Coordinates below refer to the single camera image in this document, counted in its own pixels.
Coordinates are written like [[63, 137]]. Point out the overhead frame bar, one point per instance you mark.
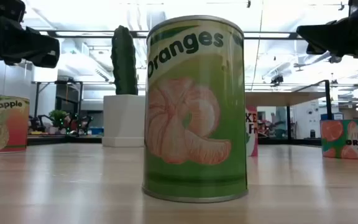
[[51, 33]]

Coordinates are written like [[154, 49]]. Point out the teal orange-slice print can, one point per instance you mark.
[[346, 140]]

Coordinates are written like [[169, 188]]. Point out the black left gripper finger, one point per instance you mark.
[[43, 49]]

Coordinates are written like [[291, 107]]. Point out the green Oranges can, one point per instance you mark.
[[194, 124]]

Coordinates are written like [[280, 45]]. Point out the green cactus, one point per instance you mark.
[[124, 62]]

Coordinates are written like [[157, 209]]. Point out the orange Pineapple can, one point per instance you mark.
[[5, 130]]

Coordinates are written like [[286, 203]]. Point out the black table edge rail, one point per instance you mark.
[[57, 140]]

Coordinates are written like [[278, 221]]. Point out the wooden shelf with black legs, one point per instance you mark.
[[278, 99]]

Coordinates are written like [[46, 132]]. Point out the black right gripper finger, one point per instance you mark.
[[320, 39]]

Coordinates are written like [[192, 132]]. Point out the blue storage bin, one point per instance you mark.
[[332, 116]]

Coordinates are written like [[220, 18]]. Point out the black ceiling spotlight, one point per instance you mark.
[[335, 58], [277, 80]]

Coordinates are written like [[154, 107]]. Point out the small green background plant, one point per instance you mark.
[[57, 116]]

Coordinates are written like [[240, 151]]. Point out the pink white Mixed Fruit can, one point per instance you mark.
[[252, 130]]

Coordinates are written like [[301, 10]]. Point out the white plant pot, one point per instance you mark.
[[123, 121]]

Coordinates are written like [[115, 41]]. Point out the black background workbench frame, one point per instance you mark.
[[36, 99]]

